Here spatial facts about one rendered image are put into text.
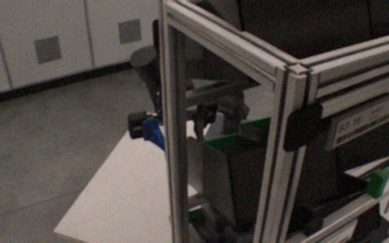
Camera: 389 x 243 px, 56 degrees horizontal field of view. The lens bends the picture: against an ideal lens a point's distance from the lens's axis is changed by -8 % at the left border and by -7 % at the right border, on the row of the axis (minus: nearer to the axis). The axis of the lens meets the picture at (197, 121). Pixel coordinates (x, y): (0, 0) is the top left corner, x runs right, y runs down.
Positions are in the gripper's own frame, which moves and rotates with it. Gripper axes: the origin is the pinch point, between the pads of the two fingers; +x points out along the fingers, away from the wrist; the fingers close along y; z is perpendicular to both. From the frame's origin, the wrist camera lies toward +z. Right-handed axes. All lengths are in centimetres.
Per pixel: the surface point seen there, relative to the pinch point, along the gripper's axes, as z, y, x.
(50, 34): -143, -31, -256
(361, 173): -35, 62, 3
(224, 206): 24.1, -6.2, 29.0
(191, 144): 22.4, -6.3, 19.1
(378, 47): 44, 2, 30
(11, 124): -185, -77, -195
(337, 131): 39, -1, 33
